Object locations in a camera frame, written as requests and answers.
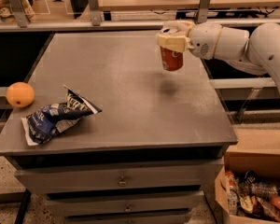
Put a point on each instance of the cardboard box of snacks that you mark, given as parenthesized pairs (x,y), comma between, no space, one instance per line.
(248,188)

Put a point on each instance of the orange fruit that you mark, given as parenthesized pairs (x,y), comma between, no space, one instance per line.
(20,94)

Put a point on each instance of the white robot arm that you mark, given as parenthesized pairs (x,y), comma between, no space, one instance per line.
(256,52)

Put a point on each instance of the drawer metal handle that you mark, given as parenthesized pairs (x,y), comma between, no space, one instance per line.
(122,181)
(127,208)

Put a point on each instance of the blue crumpled chip bag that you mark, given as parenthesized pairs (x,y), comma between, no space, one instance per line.
(48,121)

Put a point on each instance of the top drawer metal handle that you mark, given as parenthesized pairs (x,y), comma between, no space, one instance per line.
(122,181)

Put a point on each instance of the metal railing post right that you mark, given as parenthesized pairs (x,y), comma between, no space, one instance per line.
(201,15)

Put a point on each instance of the red coke can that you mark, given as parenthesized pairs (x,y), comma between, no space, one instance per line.
(171,60)

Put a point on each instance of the grey drawer cabinet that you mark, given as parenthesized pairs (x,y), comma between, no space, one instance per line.
(166,132)

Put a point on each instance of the metal railing post left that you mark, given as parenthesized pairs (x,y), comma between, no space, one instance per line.
(19,13)

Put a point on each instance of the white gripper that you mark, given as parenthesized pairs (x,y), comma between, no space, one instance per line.
(202,40)

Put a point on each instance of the metal railing post middle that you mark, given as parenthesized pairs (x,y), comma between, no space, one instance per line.
(94,12)

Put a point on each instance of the metal railing post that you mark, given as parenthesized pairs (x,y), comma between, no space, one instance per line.
(94,12)
(201,15)
(19,13)

